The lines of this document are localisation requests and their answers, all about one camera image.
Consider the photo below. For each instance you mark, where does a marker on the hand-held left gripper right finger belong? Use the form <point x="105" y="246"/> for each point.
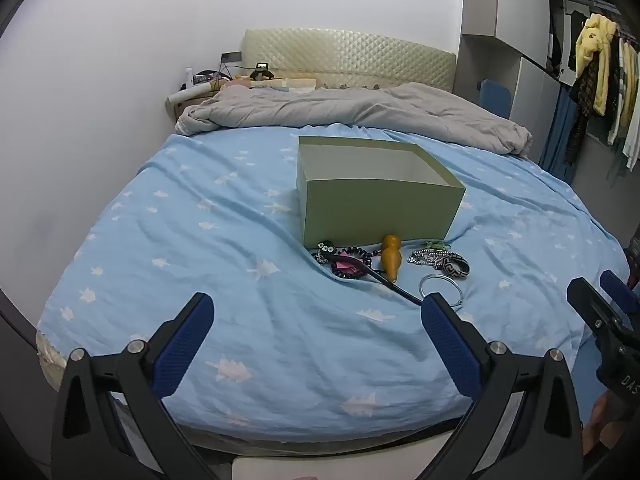
<point x="450" y="345"/>

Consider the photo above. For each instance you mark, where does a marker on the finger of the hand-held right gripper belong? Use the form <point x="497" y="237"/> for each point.
<point x="620" y="285"/>
<point x="590" y="305"/>

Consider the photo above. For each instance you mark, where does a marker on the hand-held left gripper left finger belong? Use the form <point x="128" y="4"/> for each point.
<point x="182" y="340"/>

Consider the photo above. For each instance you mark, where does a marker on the silver bangle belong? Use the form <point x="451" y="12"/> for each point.
<point x="422" y="285"/>

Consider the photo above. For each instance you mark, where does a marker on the green cardboard box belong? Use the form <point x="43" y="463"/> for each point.
<point x="380" y="210"/>

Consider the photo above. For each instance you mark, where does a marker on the wooden stool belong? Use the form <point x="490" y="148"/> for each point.
<point x="602" y="425"/>

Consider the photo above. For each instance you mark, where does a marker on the black white patterned band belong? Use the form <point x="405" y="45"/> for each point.
<point x="452" y="265"/>

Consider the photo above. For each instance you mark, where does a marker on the blue star print bed sheet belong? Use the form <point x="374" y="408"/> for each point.
<point x="200" y="240"/>

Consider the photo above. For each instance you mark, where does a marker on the black stick with pink item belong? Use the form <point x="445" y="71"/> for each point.
<point x="391" y="257"/>

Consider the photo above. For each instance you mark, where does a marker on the pink tag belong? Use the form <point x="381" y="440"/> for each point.
<point x="342" y="263"/>

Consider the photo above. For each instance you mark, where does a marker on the blue curtain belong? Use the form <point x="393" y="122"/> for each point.
<point x="556" y="130"/>

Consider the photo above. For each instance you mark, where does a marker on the row of hanging clothes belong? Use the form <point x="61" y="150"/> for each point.
<point x="627" y="90"/>

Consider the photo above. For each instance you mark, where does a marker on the blue chair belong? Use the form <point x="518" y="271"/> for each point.
<point x="495" y="97"/>

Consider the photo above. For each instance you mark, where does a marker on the yellow fleece jacket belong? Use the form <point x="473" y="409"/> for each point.
<point x="595" y="50"/>

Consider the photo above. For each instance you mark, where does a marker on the beige nightstand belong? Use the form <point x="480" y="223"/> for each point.
<point x="182" y="102"/>

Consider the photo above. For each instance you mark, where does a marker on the grey duvet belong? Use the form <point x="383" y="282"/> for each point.
<point x="350" y="105"/>

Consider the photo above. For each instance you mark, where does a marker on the white bottle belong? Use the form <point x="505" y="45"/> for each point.
<point x="188" y="75"/>

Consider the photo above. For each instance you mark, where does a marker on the beige flat box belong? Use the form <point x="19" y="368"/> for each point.
<point x="295" y="84"/>

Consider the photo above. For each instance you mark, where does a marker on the black device on stand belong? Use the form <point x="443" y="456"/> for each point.
<point x="261" y="71"/>

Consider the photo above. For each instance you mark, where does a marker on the white wardrobe cabinets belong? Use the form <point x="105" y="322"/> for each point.
<point x="505" y="5"/>

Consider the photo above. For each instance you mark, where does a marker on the beige quilted headboard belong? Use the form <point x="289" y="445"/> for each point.
<point x="350" y="55"/>

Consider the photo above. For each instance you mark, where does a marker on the wall socket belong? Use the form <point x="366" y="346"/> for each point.
<point x="231" y="56"/>

